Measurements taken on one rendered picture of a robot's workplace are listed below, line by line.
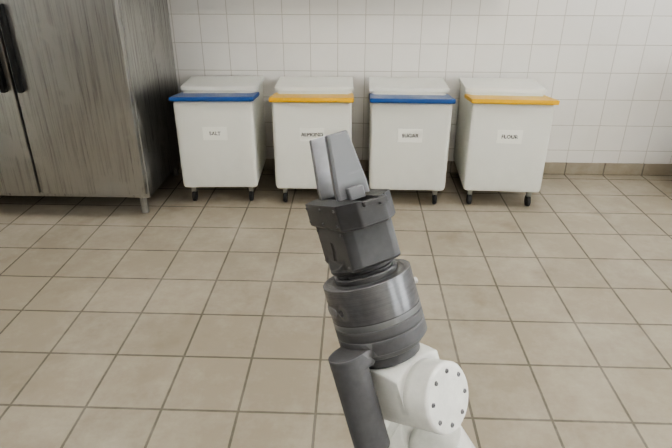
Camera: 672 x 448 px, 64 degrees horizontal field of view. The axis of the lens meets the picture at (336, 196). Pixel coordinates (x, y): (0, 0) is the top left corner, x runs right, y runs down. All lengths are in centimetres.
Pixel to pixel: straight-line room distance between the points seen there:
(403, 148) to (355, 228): 314
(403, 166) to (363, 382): 317
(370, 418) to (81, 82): 322
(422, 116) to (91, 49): 202
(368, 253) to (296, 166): 318
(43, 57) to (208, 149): 109
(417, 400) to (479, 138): 320
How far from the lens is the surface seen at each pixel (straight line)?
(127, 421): 235
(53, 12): 357
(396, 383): 52
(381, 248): 49
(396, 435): 63
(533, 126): 370
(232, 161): 371
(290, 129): 356
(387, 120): 353
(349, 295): 50
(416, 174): 367
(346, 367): 51
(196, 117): 366
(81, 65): 356
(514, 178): 380
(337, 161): 49
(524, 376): 251
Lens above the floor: 163
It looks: 25 degrees down
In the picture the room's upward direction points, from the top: straight up
